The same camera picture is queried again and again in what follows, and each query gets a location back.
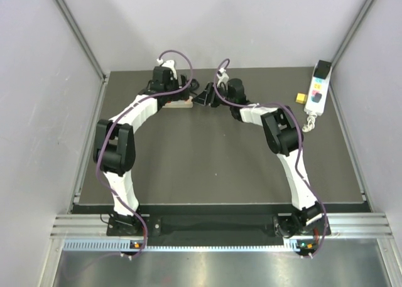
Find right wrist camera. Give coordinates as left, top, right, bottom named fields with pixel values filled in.
left=217, top=67, right=229, bottom=87

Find black power strip cable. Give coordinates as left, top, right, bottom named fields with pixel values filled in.
left=187, top=76, right=202, bottom=92

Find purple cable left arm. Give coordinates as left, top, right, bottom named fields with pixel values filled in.
left=95, top=49, right=194, bottom=263

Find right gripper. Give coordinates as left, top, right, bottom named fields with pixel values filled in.
left=192, top=83, right=234, bottom=109

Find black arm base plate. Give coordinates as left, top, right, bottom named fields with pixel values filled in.
left=106, top=214, right=324, bottom=238

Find slotted grey cable duct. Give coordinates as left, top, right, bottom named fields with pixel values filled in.
left=63, top=239, right=300, bottom=252

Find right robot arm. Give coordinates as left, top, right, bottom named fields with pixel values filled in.
left=193, top=78, right=329, bottom=241

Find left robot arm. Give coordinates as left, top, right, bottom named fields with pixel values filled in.
left=93, top=60, right=190, bottom=236

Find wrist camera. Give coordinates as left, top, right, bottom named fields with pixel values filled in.
left=217, top=67, right=229, bottom=87
left=156, top=58, right=176, bottom=72

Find beige power strip red sockets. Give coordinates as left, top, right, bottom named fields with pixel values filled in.
left=163, top=99, right=193, bottom=109

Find black adapter on white strip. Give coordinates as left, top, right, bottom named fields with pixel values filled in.
left=313, top=60, right=332, bottom=80

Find white power strip coloured sockets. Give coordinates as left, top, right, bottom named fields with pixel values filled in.
left=304, top=67, right=332, bottom=116

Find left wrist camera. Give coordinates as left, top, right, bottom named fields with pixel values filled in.
left=156, top=58, right=176, bottom=72

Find white coiled strip cable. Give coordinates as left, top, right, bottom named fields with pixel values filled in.
left=301, top=111, right=318, bottom=133

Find yellow cube block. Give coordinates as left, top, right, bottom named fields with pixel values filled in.
left=295, top=93, right=307, bottom=104

